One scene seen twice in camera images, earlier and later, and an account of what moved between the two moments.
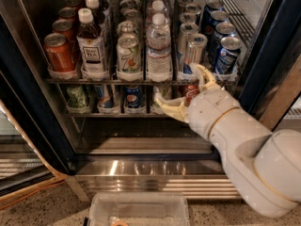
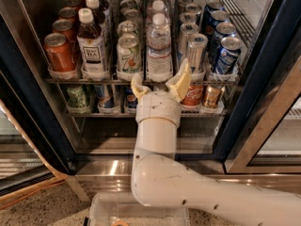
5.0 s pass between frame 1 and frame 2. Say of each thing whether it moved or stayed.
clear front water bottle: stayed
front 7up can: stayed
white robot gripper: moved
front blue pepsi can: stayed
